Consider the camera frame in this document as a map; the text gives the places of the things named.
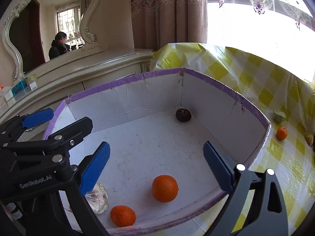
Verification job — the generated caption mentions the yellow fruit half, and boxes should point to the yellow fruit half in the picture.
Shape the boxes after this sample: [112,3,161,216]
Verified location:
[85,182,109,214]

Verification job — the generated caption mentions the small orange tangerine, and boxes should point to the small orange tangerine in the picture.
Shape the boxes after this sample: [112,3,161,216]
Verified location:
[276,126,288,141]

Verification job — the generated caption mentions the dark brown round fruit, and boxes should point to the dark brown round fruit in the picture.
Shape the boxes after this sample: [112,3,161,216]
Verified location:
[176,108,192,122]

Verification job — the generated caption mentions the small teal box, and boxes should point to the small teal box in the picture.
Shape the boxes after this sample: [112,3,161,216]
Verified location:
[11,77,28,96]

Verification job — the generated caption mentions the white carved dresser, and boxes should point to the white carved dresser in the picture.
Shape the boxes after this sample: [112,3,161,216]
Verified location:
[1,48,153,122]

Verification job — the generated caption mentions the small white box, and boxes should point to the small white box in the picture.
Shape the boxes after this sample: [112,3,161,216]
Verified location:
[26,74,37,91]

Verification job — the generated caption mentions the purple-edged cardboard box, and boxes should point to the purple-edged cardboard box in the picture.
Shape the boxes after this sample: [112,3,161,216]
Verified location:
[44,68,271,235]

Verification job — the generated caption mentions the large orange in box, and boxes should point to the large orange in box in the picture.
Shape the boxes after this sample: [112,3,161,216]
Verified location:
[152,175,179,203]

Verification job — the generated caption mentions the wrapped yellow fruit far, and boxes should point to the wrapped yellow fruit far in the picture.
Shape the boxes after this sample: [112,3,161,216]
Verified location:
[304,132,314,147]

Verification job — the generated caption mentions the green lime wedge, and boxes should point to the green lime wedge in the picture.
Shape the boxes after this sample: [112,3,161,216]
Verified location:
[273,109,286,124]

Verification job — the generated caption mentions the ornate white mirror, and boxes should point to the ornate white mirror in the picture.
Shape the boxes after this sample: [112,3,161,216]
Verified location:
[1,0,102,82]

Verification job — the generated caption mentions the yellow white checkered tablecloth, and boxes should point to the yellow white checkered tablecloth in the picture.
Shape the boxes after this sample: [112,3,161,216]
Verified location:
[150,43,314,235]

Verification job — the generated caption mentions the pink patterned drape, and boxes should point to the pink patterned drape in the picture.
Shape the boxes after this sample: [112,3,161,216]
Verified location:
[131,0,208,50]

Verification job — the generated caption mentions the floral sheer curtain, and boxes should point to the floral sheer curtain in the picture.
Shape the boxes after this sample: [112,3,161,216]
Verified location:
[207,0,314,82]

